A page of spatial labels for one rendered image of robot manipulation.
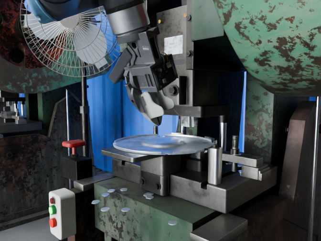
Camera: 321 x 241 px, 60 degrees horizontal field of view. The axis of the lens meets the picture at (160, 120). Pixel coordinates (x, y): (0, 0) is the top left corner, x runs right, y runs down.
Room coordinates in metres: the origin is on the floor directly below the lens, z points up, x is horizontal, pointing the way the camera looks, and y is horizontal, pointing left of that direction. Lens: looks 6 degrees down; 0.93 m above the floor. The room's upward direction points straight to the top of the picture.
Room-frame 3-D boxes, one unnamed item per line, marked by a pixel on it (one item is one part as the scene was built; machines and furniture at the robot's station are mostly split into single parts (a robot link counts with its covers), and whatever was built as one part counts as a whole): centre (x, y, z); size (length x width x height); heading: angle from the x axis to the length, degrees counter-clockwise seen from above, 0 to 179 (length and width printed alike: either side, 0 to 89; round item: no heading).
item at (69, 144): (0.95, 0.30, 0.72); 0.07 x 0.06 x 0.08; 136
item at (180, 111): (0.89, -0.10, 0.86); 0.20 x 0.16 x 0.05; 46
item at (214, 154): (0.68, -0.14, 0.75); 0.03 x 0.03 x 0.10; 46
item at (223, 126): (0.88, -0.20, 0.81); 0.02 x 0.02 x 0.14
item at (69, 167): (0.94, 0.29, 0.62); 0.10 x 0.06 x 0.20; 46
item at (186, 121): (0.88, -0.09, 0.84); 0.05 x 0.03 x 0.04; 46
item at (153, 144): (0.80, -0.01, 0.78); 0.29 x 0.29 x 0.01
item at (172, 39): (0.86, -0.07, 1.04); 0.17 x 0.15 x 0.30; 136
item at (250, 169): (0.77, -0.22, 0.76); 0.17 x 0.06 x 0.10; 46
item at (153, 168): (0.76, 0.02, 0.72); 0.25 x 0.14 x 0.14; 136
